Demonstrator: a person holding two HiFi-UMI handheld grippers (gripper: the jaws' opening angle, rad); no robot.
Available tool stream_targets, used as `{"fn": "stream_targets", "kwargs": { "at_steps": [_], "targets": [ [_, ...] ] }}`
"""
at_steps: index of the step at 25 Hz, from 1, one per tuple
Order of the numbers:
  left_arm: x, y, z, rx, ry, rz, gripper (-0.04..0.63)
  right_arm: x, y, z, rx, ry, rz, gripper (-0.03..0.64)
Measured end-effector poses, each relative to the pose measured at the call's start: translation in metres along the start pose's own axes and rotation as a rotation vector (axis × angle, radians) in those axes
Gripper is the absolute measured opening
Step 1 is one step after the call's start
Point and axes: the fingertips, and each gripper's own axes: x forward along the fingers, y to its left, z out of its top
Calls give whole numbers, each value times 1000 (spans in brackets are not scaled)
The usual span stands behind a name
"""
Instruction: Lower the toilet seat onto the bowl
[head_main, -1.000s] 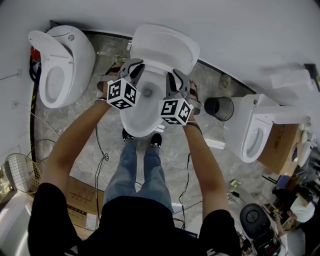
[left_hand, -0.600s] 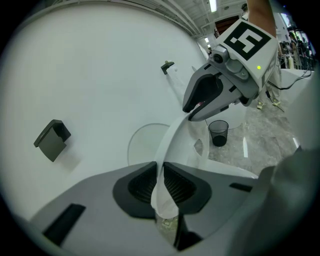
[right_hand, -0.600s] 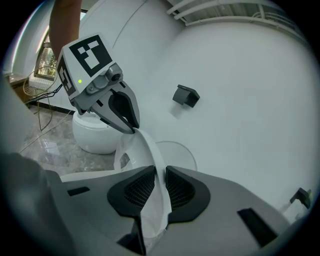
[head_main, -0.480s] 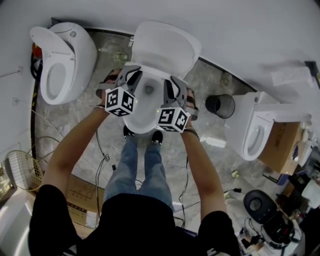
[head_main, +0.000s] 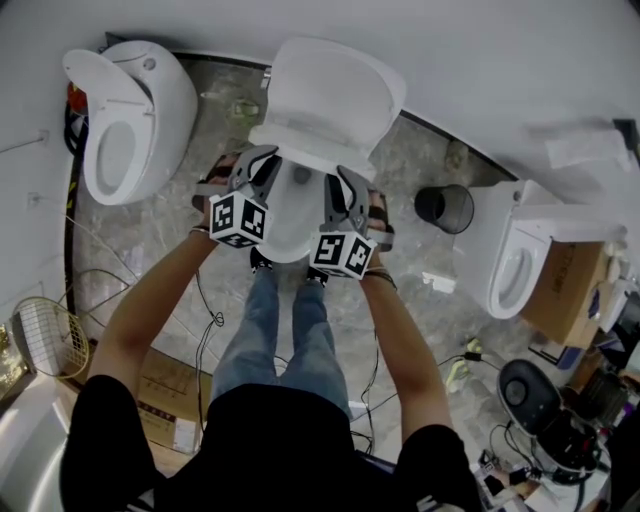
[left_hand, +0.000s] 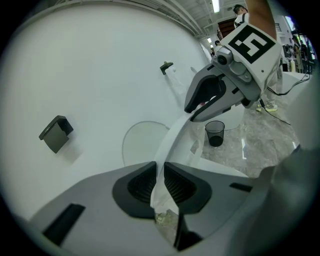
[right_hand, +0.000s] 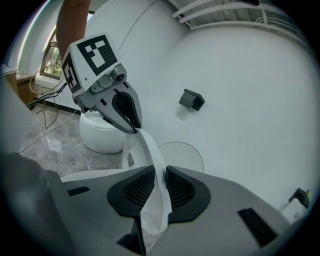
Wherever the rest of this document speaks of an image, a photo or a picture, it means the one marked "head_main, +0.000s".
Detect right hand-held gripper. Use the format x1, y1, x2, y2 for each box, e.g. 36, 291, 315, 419
308, 165, 378, 280

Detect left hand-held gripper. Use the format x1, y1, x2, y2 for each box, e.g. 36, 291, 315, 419
208, 144, 283, 250

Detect person's right forearm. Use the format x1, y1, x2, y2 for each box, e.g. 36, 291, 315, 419
359, 264, 449, 442

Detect person's left forearm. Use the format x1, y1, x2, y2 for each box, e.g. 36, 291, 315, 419
87, 227, 222, 402

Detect white egg-shaped toilet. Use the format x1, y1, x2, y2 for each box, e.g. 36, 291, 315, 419
62, 40, 199, 208

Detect white elongated toilet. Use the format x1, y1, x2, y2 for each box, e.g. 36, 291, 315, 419
469, 179, 629, 321

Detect white toilet paper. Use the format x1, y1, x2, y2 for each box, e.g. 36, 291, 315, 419
544, 132, 632, 169

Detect person's left hand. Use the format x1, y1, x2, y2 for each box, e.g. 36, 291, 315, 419
191, 154, 241, 227

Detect person's right hand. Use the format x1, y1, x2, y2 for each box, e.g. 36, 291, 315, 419
368, 188, 397, 254

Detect clear plastic wrapper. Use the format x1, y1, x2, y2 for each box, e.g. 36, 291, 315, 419
232, 98, 262, 122

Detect person's left black shoe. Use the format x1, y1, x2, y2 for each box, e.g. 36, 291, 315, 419
249, 247, 274, 274

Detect black mesh wastebasket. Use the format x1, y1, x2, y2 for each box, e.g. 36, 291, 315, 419
413, 183, 476, 236

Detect crumpled clear plastic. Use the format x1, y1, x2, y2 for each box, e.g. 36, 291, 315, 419
444, 141, 471, 169

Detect white rectangular board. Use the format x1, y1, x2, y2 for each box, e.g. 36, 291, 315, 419
422, 272, 458, 294

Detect person's blue jeans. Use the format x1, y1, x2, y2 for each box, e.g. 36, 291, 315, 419
212, 267, 354, 422

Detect neon yellow object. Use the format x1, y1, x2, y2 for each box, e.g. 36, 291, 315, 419
446, 337, 484, 394

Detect large brown cardboard box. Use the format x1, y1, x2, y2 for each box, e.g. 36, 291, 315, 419
519, 239, 609, 349

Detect labelled cardboard box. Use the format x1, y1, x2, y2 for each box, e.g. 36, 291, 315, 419
137, 349, 214, 454

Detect person's black t-shirt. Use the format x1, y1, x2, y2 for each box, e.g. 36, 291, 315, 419
59, 374, 482, 512

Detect open black carrying case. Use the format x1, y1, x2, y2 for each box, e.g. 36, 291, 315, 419
497, 358, 609, 484

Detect white plastic fitting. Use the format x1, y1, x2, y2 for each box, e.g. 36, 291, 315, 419
602, 239, 629, 282

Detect white small appliance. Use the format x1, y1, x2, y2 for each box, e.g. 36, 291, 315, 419
599, 279, 640, 334

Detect glass window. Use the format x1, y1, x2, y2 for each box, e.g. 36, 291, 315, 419
0, 319, 27, 397

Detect white glossy appliance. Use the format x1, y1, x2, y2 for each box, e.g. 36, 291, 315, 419
0, 374, 72, 512

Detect black coiled hose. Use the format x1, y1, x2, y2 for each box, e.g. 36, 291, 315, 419
63, 102, 92, 157

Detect gold wire basket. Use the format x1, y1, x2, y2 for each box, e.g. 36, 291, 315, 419
9, 269, 137, 382

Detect blue metal-frame stool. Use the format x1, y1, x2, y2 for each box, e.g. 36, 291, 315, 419
529, 342, 582, 372

